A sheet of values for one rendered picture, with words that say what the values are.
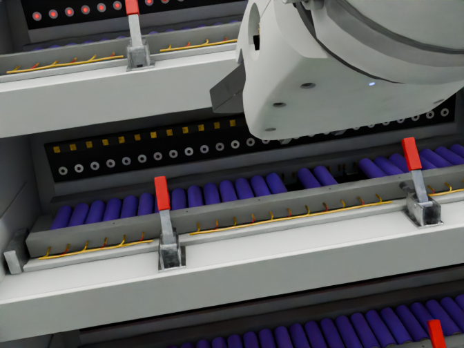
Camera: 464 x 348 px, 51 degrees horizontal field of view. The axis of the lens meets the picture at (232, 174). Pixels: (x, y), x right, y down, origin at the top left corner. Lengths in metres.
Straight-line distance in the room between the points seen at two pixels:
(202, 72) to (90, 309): 0.26
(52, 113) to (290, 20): 0.37
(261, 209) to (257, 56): 0.36
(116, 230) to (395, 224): 0.30
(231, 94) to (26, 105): 0.30
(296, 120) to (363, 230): 0.32
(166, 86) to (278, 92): 0.31
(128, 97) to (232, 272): 0.20
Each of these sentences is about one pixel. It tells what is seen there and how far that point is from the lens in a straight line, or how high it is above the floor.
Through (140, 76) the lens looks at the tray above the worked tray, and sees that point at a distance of 0.48.
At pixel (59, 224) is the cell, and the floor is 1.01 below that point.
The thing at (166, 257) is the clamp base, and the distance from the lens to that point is 0.51.
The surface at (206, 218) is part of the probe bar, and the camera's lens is 0.54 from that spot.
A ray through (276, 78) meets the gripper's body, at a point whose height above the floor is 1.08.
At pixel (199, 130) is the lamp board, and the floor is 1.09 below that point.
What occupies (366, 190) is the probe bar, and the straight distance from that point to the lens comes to 0.57.
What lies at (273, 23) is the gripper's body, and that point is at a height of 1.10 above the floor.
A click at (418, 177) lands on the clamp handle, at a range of 0.54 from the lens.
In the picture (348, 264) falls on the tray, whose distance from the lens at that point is 0.51.
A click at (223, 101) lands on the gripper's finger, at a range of 0.25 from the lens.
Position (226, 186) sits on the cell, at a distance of 0.60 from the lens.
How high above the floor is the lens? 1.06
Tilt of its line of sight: 2 degrees down
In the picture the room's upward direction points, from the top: 9 degrees counter-clockwise
